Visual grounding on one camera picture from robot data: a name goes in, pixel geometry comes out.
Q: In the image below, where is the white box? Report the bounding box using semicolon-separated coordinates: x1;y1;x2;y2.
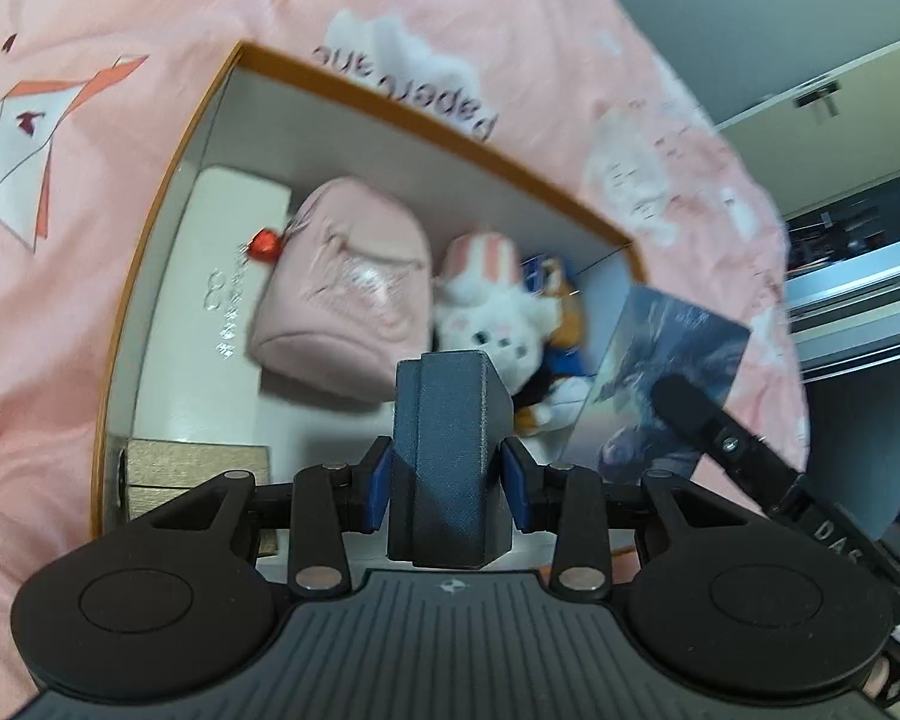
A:
172;165;295;391

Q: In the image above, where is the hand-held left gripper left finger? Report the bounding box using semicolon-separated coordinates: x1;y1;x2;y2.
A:
124;435;395;595

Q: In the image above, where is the orange plush toy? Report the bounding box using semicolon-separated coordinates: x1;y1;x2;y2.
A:
511;251;599;437

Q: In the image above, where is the gold cardboard box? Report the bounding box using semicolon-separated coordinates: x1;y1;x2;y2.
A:
116;439;280;557

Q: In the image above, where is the dark blue box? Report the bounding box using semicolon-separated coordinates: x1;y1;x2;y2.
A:
386;351;515;569

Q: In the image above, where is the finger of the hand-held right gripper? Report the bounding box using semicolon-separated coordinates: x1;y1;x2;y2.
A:
647;375;809;502

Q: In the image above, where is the blue grey printed card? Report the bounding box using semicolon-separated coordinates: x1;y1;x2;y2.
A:
555;283;752;487

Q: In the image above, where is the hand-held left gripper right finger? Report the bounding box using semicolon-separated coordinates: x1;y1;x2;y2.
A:
499;436;770;592

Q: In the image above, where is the white wardrobe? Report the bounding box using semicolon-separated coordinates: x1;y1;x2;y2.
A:
711;30;900;391

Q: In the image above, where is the white and pink bunny plush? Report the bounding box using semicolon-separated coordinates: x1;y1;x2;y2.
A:
429;234;565;400

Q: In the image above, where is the pink fleece blanket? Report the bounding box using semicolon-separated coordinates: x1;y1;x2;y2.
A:
0;0;815;698

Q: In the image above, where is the orange cardboard box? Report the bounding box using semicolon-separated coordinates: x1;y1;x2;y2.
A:
90;41;650;565

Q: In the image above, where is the pink pouch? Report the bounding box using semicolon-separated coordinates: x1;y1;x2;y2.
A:
246;176;436;402

